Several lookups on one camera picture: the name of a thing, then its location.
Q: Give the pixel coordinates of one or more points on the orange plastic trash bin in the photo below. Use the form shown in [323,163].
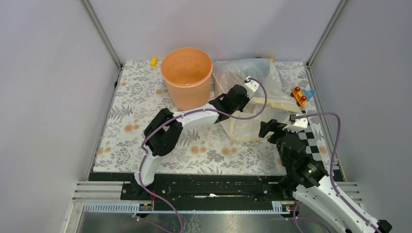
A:
[187,74]

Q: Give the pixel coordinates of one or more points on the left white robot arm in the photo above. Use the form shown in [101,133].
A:
[162,134]

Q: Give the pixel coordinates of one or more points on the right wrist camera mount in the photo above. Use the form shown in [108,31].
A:
[296,124]

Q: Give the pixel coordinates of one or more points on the clear white trash bag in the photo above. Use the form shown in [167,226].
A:
[267,91]

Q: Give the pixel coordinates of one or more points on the floral patterned table mat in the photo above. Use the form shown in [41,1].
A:
[140,95]

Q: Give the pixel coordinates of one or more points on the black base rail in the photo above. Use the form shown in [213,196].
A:
[205,192]

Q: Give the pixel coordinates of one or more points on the black white checkerboard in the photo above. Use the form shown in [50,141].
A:
[315,140]

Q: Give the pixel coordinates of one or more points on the yellow red toy car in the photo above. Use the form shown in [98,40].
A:
[299,96]

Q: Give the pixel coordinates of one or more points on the blue toy piece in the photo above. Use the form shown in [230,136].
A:
[308,93]

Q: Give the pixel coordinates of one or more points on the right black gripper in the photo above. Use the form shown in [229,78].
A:
[273,126]

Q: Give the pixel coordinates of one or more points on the yellow toy block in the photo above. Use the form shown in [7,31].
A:
[154,62]

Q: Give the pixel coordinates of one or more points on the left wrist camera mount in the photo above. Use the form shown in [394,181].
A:
[251,86]

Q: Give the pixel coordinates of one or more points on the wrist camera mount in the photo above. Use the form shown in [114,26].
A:
[251,86]
[296,124]

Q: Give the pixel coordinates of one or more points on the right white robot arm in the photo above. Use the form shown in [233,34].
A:
[310,183]

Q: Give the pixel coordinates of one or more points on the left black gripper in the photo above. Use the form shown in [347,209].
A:
[246,99]

